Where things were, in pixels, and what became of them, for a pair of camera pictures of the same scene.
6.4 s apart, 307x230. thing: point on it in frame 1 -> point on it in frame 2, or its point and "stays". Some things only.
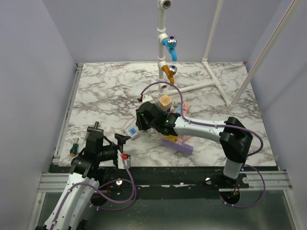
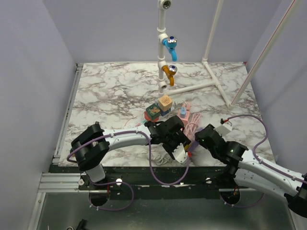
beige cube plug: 164,103 stays
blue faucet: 170,42 stays
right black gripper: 139,122 -> 198,139
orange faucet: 170,71 stays
